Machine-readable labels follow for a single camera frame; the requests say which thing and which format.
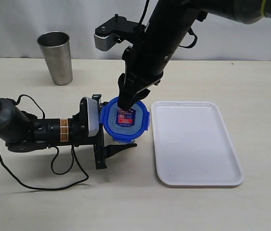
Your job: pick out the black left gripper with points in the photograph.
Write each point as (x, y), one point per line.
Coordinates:
(101, 152)

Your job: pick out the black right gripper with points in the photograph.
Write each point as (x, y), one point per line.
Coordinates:
(138, 74)

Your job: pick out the blue plastic lid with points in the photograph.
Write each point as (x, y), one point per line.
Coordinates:
(125, 125)

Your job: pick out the stainless steel cup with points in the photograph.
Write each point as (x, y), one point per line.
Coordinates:
(55, 47)

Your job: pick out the clear plastic tall container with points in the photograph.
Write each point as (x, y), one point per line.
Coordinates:
(123, 141)

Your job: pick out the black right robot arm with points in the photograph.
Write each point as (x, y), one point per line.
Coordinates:
(153, 44)

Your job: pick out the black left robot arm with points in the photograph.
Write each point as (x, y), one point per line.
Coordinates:
(24, 132)

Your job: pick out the white rectangular tray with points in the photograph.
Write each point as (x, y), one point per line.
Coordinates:
(192, 145)

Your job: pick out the white backdrop curtain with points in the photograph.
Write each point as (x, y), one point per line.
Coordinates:
(23, 21)

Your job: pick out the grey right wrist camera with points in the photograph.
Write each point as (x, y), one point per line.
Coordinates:
(104, 43)

